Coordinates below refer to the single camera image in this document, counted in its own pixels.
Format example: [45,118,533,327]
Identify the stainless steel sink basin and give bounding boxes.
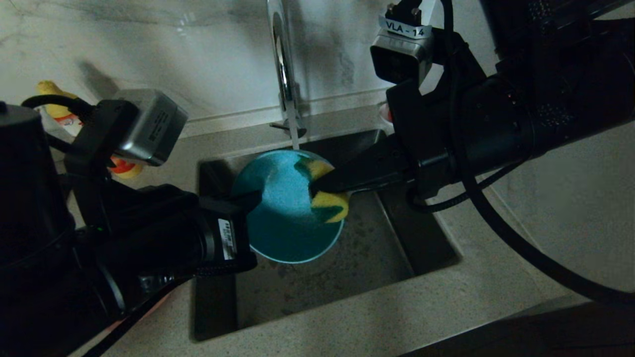
[191,130,459,343]

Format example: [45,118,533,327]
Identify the teal bowl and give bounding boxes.
[231,150,345,264]

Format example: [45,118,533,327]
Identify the running water stream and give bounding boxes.
[288,104,301,151]

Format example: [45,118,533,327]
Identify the yellow-capped orange dish soap bottle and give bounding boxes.
[37,80,143,180]

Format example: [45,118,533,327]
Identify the chrome kitchen faucet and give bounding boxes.
[265,0,307,141]

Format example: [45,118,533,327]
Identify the thin black braided cable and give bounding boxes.
[407,159,526,214]

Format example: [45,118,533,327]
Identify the pink plate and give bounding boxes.
[107,290,174,330]

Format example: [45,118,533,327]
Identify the small white dish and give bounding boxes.
[379,102,395,134]

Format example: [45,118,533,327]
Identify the long black arm cable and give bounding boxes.
[439,0,635,305]
[84,265,239,357]

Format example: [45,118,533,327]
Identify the yellow sponge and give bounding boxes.
[294,155,350,224]

